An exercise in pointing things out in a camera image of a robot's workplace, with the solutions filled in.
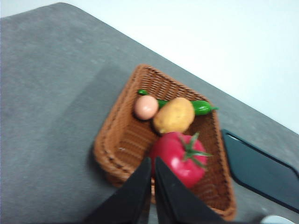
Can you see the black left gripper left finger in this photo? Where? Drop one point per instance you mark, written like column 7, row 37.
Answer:
column 133, row 196

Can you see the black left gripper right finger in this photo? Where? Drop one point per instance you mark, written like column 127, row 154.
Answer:
column 177, row 200

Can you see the red tomato with green calyx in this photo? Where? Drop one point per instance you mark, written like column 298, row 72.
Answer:
column 168, row 147

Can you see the brown wicker basket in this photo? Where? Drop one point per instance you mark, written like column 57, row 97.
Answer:
column 121, row 140

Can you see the yellow-brown potato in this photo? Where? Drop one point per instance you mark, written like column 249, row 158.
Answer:
column 175, row 115

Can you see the black rectangular tray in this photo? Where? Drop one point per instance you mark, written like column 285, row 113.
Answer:
column 257, row 168

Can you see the pink-beige egg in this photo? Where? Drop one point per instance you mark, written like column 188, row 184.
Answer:
column 146, row 107

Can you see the green chili pepper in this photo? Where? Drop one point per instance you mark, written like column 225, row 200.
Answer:
column 201, row 108

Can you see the pale grey round plate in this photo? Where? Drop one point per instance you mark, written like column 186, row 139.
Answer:
column 278, row 220

